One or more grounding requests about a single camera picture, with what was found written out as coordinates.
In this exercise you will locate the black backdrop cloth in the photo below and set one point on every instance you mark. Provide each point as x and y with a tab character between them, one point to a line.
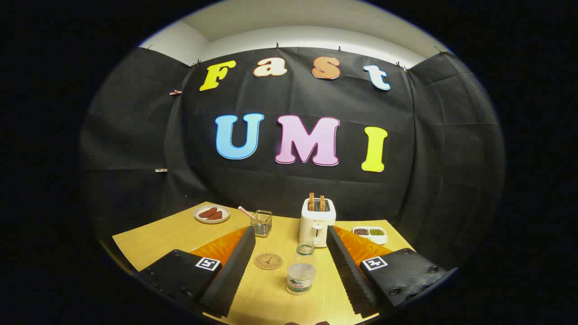
289	185

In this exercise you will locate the white divided snack tray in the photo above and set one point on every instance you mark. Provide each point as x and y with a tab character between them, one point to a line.
369	238

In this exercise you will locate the clear plastic juice bottle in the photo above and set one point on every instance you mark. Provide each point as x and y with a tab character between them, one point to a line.
301	275

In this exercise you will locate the wooden table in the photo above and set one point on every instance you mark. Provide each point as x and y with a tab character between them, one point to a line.
171	237

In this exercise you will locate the red striped straw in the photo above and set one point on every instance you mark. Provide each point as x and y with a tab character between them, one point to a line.
246	212

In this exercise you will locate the bread slice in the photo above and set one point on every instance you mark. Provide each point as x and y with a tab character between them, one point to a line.
311	201
322	203

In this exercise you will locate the brown meat slice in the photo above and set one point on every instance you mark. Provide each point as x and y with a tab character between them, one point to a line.
216	216
207	213

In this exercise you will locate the white toaster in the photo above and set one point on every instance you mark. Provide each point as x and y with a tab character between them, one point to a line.
316	225

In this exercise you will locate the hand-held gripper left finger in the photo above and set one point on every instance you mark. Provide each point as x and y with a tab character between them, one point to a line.
235	271

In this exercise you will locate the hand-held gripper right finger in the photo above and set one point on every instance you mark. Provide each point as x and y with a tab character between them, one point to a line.
347	271

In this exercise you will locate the white round plate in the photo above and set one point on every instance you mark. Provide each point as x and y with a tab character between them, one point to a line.
201	220

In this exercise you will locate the round wooden coaster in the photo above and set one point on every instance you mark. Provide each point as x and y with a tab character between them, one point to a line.
268	261

